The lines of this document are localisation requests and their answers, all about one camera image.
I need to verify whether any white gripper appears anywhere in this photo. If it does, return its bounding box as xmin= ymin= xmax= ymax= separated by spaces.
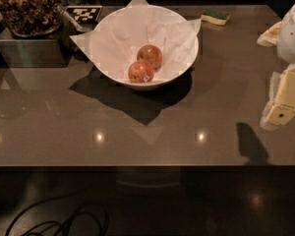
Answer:
xmin=257 ymin=4 xmax=295 ymax=131

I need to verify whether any front red apple with sticker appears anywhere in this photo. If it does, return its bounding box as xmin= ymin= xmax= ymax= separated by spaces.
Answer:
xmin=128 ymin=60 xmax=154 ymax=84

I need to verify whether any white bowl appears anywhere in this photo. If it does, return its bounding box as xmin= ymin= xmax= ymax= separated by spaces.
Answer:
xmin=91 ymin=4 xmax=200 ymax=91

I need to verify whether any yellow green sponge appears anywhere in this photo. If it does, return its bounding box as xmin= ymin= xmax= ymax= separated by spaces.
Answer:
xmin=201 ymin=9 xmax=230 ymax=26

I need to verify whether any white paper liner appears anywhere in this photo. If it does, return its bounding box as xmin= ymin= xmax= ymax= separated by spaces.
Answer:
xmin=69 ymin=0 xmax=203 ymax=83

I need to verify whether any black white marker tag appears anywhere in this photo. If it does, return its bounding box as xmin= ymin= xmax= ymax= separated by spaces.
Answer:
xmin=66 ymin=5 xmax=102 ymax=24

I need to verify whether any glass jar of snacks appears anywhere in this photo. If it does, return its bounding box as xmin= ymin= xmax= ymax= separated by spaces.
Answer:
xmin=0 ymin=0 xmax=62 ymax=37

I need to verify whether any grey metal box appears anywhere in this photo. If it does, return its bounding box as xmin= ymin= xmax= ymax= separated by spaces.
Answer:
xmin=0 ymin=28 xmax=71 ymax=68

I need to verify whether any metal spoon handle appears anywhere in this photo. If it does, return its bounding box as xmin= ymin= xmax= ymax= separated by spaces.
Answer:
xmin=57 ymin=4 xmax=89 ymax=32

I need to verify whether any black floor cable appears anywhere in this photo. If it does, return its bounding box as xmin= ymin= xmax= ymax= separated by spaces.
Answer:
xmin=4 ymin=194 xmax=110 ymax=236

